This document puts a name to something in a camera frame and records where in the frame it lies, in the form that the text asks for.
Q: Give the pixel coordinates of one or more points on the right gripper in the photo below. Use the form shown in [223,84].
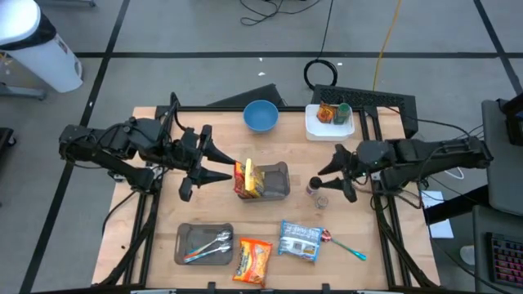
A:
[374,157]

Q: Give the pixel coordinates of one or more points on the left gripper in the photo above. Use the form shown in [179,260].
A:
[186,151]

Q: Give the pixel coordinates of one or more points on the black-lid spice jar purple label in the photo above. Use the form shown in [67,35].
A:
[314,185]

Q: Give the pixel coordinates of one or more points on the red-yellow ramen packet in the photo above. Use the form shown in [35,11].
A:
[239,179]

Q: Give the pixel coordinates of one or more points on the yellow ramen packet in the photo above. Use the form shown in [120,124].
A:
[250,175]

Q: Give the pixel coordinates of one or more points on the green-lid spice jar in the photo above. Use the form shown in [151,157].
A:
[343,113]

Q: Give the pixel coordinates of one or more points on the orange-brown food item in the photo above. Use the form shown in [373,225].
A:
[326,113]

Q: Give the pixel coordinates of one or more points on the red-headed teal spoon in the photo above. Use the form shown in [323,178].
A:
[347,247]

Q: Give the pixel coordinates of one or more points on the blue white ramen packet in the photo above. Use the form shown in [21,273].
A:
[300,241]

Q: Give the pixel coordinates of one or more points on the orange-red ramen packet green stripe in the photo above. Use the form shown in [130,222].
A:
[253,261]

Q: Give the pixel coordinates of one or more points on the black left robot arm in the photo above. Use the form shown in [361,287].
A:
[122,141]

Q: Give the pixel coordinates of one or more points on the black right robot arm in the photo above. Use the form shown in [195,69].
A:
[441,157]

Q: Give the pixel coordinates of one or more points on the small clear glass jar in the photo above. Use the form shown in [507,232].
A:
[321,202]

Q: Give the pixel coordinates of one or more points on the white plastic bin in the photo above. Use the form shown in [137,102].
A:
[329,132]

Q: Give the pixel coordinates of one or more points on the deep grey plastic bin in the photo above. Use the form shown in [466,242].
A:
[275,183]

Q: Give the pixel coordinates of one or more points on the blue bowl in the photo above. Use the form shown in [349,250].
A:
[261,116]

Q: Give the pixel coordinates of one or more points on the flat grey tray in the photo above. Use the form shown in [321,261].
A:
[196,234]

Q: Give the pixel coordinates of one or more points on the black wedge-shaped panel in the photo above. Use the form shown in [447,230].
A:
[253,97]

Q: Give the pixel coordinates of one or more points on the black perforated panel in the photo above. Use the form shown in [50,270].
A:
[367,98]

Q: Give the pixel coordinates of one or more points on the white paper sheet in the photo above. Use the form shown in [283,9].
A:
[441,228]

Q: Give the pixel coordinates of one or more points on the black desk leg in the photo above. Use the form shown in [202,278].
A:
[453,208]

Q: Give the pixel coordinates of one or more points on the white round object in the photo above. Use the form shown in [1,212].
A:
[468,255]

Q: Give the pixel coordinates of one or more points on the grey keyboard desk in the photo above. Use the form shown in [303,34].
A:
[480,245]

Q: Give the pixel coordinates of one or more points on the black desk device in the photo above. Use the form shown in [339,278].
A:
[515,122]

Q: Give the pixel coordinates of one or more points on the backlit keyboard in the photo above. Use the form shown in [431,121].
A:
[506,261]

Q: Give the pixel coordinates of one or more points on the white trash can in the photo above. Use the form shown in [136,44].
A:
[41,61]

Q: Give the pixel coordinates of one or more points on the grey stand foot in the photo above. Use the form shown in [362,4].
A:
[24,94]

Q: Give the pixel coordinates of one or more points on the black floor object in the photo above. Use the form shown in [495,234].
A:
[6,136]

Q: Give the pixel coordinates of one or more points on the silver mounting bracket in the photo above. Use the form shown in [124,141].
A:
[157,168]
[375,177]

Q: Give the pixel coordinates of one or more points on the black table frame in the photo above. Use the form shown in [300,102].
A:
[229,109]

